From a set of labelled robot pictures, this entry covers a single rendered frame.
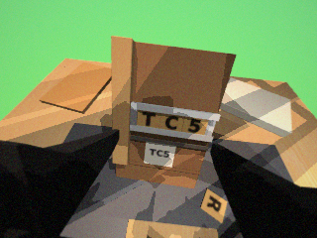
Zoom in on white paper ticket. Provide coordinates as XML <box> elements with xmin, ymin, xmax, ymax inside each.
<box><xmin>144</xmin><ymin>142</ymin><xmax>176</xmax><ymax>168</ymax></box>

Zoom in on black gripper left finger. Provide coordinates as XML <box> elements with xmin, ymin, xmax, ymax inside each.
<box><xmin>0</xmin><ymin>129</ymin><xmax>120</xmax><ymax>236</ymax></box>

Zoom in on grey flat rectangular box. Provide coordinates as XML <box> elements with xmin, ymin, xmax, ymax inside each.
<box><xmin>220</xmin><ymin>77</ymin><xmax>291</xmax><ymax>137</ymax></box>

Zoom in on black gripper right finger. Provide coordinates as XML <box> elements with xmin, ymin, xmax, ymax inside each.
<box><xmin>210</xmin><ymin>143</ymin><xmax>317</xmax><ymax>238</ymax></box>

